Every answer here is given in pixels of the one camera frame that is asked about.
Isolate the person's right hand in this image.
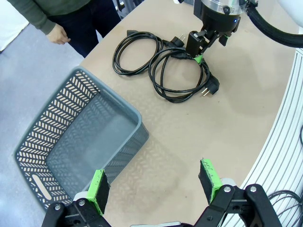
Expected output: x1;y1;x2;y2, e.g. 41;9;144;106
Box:
45;23;71;45

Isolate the black power cable straight plug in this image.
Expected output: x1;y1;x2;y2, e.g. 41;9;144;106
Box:
112;29;186;77

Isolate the person's right forearm green sleeve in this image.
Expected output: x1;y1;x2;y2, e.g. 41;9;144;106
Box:
7;0;57;36

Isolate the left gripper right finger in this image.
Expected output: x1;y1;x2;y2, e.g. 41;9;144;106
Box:
194;157;282;227

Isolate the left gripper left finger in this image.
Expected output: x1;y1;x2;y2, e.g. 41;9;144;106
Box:
41;169;112;227

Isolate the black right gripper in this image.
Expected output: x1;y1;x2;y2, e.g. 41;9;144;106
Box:
185;0;242;64

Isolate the person in green sweater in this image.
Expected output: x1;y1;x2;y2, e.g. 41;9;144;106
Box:
7;0;122;59

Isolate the aluminium profile table frame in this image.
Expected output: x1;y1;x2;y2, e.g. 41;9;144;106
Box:
222;48;303;227

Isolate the black loose cable bundle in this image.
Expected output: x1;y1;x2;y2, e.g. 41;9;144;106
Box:
267;189;303;227

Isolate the black power cable angled plug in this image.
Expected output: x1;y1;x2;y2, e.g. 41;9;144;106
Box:
148;47;221;103

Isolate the grey perforated plastic basket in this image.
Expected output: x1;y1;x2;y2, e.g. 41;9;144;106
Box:
13;66;150;211

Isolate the white backdrop curtain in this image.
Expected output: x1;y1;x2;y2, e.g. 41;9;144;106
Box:
0;0;27;52

